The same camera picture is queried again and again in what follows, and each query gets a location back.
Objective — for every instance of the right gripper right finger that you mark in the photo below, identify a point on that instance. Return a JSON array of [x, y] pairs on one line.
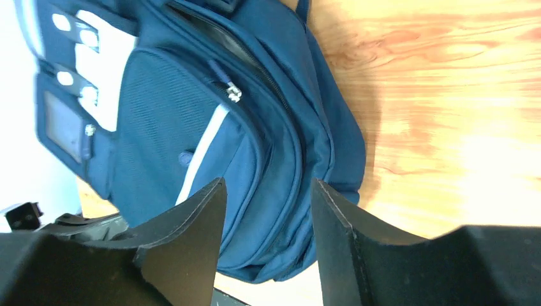
[[363, 260]]

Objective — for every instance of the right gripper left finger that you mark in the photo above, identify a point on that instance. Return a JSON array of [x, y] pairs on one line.
[[169, 260]]

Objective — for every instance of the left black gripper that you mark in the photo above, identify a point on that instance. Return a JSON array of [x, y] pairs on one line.
[[28, 217]]

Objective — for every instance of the navy blue student backpack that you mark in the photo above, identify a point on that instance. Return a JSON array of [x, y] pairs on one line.
[[149, 101]]

